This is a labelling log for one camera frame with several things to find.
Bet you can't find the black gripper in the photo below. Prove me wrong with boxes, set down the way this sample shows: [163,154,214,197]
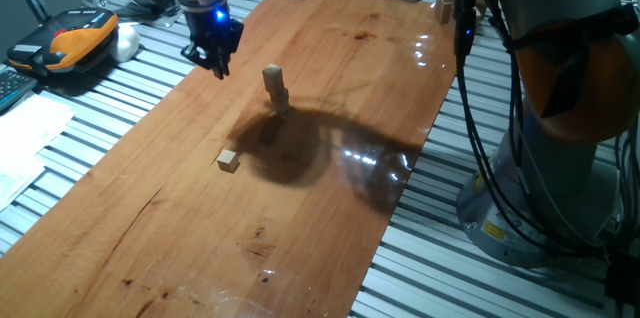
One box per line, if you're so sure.
[180,3,245,81]

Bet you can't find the white rounded object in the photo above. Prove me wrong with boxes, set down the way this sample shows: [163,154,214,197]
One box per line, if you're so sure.
[109,23,142,63]

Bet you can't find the orange black teach pendant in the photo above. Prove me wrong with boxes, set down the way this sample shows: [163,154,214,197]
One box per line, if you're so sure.
[7,7,120,77]

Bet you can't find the glossy wooden board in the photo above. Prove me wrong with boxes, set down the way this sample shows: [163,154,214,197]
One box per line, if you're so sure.
[0,0,469,318]

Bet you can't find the white paper sheets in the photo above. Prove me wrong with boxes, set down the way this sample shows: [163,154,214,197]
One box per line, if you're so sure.
[0,93,76,212]

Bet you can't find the dark computer keyboard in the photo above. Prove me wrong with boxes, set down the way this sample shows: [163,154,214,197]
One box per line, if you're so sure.
[0,63,39,113]

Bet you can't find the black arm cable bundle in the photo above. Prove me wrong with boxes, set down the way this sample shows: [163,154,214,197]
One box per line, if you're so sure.
[452,0,640,259]

